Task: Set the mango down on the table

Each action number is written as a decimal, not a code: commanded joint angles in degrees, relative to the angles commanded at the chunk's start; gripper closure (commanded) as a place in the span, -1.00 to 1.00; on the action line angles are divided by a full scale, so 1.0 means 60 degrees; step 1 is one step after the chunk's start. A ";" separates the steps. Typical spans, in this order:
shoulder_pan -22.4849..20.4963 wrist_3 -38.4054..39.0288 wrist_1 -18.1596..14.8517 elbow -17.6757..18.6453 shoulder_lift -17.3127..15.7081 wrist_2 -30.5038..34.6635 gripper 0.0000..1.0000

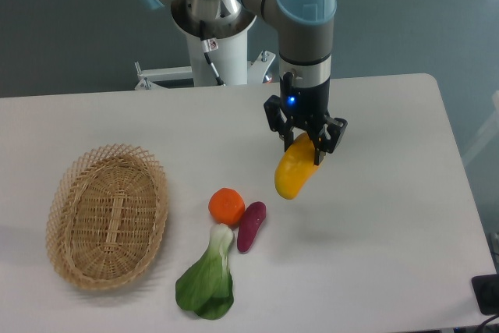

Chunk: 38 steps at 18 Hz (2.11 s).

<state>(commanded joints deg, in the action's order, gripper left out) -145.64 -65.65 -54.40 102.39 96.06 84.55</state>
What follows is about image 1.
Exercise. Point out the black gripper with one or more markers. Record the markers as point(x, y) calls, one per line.
point(297, 105)

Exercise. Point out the yellow mango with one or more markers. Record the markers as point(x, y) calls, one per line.
point(295, 167)

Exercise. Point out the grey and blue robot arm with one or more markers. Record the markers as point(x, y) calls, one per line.
point(305, 31)

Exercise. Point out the purple sweet potato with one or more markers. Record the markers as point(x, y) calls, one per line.
point(251, 221)

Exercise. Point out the orange fruit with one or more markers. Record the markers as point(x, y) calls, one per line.
point(226, 206)

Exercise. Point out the green bok choy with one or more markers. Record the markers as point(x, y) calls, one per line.
point(206, 288)

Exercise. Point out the woven wicker basket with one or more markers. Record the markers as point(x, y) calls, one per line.
point(108, 216)

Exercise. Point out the black device at table edge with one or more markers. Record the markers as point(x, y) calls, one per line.
point(485, 288)

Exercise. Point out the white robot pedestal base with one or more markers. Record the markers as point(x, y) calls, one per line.
point(216, 33)

